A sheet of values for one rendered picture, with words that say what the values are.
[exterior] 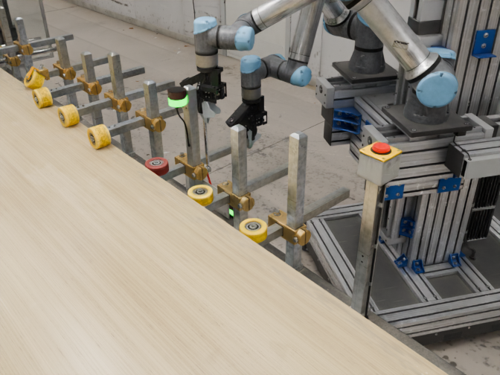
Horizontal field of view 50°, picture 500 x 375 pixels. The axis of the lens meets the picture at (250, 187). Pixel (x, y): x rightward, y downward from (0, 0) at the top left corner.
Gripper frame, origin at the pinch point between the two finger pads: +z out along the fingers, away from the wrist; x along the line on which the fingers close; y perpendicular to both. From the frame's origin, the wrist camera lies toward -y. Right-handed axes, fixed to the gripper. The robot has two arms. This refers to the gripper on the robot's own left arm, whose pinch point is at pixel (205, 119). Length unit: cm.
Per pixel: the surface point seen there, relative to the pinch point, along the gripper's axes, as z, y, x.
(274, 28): 58, -123, 308
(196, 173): 15.3, 2.8, -12.0
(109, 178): 10.6, -16.5, -34.2
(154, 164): 10.2, -8.5, -20.2
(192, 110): -7.4, 1.4, -9.5
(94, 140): 7.3, -34.7, -20.6
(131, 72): 5, -66, 38
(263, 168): 101, -46, 135
